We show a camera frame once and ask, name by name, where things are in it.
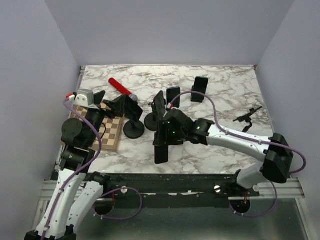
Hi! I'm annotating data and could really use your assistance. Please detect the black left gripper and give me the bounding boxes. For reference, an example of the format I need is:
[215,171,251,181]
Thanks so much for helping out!
[84,90,126,146]

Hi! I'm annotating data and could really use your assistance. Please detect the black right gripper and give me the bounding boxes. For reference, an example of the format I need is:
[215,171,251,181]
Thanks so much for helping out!
[153,120,187,146]

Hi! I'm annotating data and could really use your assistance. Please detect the black round-base stand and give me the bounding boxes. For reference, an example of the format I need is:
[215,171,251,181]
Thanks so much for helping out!
[123,119,145,139]
[144,102,158,132]
[233,106,263,133]

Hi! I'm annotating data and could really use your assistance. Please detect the pink-edged black phone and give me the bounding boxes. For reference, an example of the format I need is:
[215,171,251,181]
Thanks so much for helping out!
[153,119,169,165]

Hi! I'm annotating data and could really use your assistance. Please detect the blue-edged black phone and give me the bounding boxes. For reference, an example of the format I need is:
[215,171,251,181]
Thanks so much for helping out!
[166,86,181,108]

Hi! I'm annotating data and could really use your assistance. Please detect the black phone dark case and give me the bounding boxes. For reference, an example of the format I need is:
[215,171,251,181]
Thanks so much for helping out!
[190,76,209,103]

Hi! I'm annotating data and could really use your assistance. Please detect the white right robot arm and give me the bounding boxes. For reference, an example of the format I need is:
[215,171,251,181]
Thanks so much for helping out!
[153,109,293,196]

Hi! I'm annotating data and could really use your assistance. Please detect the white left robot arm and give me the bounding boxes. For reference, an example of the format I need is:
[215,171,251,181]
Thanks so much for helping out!
[24,90,127,240]

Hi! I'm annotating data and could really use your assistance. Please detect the wooden chessboard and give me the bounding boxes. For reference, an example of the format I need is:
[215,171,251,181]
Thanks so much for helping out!
[73,105,124,152]

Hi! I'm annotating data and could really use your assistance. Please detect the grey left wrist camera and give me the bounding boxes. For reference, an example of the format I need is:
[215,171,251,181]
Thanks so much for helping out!
[73,89,94,108]

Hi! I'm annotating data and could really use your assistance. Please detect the black front mounting rail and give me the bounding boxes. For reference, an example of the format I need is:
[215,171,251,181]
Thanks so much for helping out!
[74,172,261,208]

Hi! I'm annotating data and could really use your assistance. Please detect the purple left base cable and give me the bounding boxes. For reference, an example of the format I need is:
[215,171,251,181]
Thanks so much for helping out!
[92,187,144,221]

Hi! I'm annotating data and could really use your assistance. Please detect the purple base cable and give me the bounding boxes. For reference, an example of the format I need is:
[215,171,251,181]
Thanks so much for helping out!
[228,179,279,219]
[92,187,144,221]

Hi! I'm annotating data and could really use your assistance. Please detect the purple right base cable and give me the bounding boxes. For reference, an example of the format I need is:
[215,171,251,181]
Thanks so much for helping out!
[228,179,279,219]

